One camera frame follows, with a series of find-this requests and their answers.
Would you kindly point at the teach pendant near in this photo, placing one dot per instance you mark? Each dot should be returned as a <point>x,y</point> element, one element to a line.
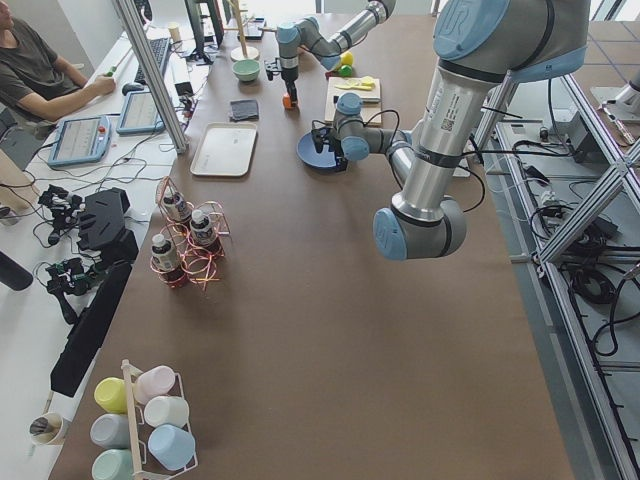
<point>80,140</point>

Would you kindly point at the copper wire bottle rack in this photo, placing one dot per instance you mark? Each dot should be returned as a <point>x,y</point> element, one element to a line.
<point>198,264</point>

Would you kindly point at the green bowl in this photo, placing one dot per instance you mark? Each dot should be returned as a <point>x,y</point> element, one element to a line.
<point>246,70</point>

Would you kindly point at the yellow plastic knife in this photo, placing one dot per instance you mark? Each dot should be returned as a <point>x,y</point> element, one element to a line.
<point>366,87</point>

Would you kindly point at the blue cup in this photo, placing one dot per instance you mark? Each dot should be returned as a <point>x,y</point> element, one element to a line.
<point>173,447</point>

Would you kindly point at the grey cup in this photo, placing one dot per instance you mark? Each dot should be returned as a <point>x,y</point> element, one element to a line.
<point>111,431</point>

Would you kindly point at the cream rabbit tray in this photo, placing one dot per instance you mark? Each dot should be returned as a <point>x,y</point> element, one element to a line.
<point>225,150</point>

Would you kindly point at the green cup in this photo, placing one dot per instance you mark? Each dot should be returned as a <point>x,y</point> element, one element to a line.
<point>113,464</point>

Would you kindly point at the wooden cup stand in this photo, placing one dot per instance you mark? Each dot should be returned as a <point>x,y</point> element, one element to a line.
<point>244,51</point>

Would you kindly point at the yellow cup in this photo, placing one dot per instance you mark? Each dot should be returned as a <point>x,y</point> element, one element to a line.
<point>110,395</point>

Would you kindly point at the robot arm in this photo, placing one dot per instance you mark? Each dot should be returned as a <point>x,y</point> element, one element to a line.
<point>478,44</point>
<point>305,34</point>

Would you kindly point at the teach pendant far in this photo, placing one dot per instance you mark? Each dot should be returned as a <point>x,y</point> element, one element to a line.
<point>139,115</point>

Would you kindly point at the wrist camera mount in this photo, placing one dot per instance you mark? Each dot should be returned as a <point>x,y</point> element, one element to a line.
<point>321,138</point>
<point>272,68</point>

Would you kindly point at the wooden cutting board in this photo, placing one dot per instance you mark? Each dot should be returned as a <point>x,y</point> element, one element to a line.
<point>372,100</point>

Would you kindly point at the white wire cup rack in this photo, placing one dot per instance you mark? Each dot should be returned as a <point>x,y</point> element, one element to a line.
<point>144,465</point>

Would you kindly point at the black keyboard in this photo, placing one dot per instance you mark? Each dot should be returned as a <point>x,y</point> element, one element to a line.
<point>161,51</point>

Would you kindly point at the yellow lemon inner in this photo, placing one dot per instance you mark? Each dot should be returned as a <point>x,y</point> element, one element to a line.
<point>347,58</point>

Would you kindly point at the seated person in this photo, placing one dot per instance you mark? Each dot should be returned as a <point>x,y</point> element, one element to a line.
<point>38,83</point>

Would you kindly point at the grey folded cloth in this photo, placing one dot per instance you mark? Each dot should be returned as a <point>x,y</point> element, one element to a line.
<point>246,109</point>

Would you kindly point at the teach pendant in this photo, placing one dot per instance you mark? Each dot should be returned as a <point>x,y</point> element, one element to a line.
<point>80,140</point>
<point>139,115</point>

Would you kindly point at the blue plate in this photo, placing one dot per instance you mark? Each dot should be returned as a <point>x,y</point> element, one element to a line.
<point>324,161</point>

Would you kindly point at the tea bottle one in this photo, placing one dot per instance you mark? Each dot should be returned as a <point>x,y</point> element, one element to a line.
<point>176,206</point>

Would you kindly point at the tea bottle three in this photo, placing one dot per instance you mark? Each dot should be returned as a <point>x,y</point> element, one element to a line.
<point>164,254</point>

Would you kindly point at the lemon slice inner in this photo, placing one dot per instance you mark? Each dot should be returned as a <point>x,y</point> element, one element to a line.
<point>351,82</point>

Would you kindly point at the green lime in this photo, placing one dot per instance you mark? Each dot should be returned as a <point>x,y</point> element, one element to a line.
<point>345,71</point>

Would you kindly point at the pink cup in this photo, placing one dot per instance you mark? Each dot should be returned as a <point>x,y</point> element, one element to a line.
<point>152,383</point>

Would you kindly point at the aluminium frame post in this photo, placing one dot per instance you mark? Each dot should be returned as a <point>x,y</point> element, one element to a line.
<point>126,11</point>

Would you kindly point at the orange fruit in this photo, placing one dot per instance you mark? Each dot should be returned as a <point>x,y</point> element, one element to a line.
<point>288,102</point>

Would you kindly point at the white cup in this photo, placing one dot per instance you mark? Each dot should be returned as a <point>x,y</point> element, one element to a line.
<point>173,410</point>

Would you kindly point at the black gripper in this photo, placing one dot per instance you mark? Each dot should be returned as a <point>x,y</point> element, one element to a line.
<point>328,137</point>
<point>289,76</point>

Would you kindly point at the tea bottle two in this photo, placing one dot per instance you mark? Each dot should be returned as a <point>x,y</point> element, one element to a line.
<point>202,231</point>

